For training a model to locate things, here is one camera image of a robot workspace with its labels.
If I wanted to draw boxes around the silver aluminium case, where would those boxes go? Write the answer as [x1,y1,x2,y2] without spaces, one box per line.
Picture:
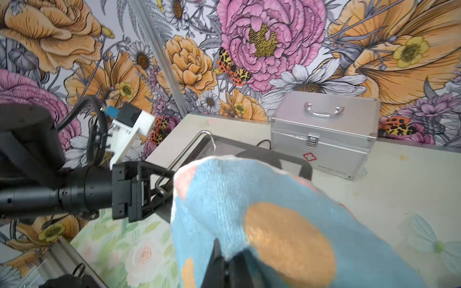
[270,91,381,180]

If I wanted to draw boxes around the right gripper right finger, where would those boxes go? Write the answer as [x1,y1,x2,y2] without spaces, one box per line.
[228,250,259,288]

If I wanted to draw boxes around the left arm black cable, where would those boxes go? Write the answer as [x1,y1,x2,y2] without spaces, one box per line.
[56,95,109,166]

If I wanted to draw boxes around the blue patterned cloth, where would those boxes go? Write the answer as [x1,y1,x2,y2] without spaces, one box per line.
[170,156,425,288]

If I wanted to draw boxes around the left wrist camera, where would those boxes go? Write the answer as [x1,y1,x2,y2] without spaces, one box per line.
[104,103,156,168]

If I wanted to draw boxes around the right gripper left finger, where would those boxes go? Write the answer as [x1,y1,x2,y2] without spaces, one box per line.
[201,239,228,288]

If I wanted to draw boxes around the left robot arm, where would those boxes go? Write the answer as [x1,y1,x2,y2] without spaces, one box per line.
[1,104,174,222]

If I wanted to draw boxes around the grey coffee machine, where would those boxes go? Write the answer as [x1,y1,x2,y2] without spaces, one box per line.
[160,130,313,223]

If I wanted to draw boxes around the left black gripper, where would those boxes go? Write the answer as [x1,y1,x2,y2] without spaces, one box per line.
[112,162,175,222]

